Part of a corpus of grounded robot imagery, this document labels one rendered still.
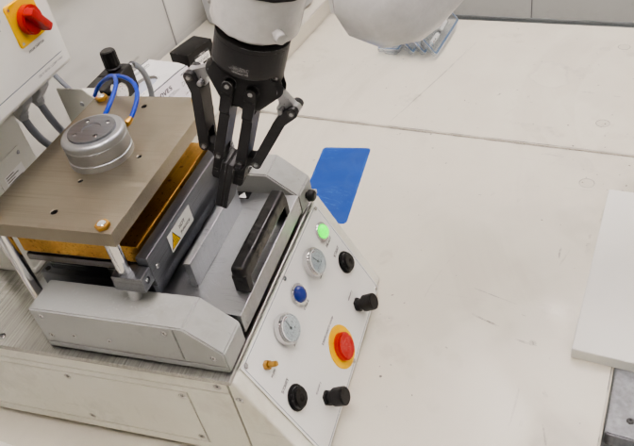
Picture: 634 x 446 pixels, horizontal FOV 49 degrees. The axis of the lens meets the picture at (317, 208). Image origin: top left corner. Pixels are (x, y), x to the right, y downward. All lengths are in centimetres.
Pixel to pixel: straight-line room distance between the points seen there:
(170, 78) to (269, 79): 88
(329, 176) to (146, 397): 61
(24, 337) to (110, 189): 25
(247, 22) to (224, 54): 5
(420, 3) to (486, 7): 281
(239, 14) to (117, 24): 113
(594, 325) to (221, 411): 52
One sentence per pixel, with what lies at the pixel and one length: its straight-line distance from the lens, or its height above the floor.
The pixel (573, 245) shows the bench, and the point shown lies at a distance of 117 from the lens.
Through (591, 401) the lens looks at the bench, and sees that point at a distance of 98.
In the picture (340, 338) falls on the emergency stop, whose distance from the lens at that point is 97.
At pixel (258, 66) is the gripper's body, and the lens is 67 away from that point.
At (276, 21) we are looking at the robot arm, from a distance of 64.
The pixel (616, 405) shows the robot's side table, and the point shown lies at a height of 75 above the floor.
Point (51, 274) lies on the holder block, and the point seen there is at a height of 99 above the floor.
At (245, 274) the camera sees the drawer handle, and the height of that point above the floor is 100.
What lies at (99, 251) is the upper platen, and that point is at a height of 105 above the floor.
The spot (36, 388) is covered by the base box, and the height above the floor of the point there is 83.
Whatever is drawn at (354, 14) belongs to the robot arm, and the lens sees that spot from 56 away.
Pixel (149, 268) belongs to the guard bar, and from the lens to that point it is 80.
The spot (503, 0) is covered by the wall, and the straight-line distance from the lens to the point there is 334.
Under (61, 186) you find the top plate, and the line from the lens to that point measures 86.
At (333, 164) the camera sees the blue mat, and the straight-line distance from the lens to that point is 137.
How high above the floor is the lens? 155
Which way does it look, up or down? 39 degrees down
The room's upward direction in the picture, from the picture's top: 12 degrees counter-clockwise
